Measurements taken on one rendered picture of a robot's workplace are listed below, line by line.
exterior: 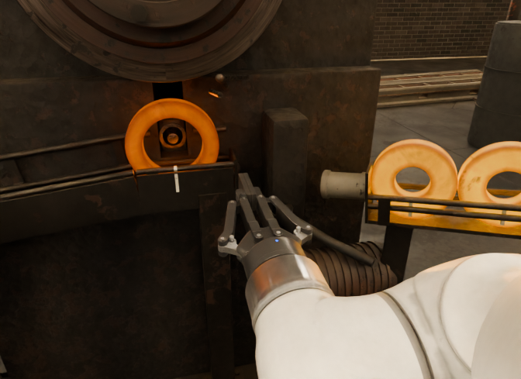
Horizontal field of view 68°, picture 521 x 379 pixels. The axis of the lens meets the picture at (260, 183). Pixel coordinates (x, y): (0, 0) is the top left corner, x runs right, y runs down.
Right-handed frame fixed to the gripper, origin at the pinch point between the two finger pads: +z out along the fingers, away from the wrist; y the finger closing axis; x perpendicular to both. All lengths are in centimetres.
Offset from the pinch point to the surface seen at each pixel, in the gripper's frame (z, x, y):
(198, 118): 20.4, 5.2, -5.5
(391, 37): 621, -86, 394
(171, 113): 20.6, 6.4, -10.4
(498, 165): -4.2, 2.3, 42.6
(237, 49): 19.7, 17.9, 2.3
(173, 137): 29.2, -2.1, -10.6
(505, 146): -3.7, 5.6, 43.1
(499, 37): 181, -11, 211
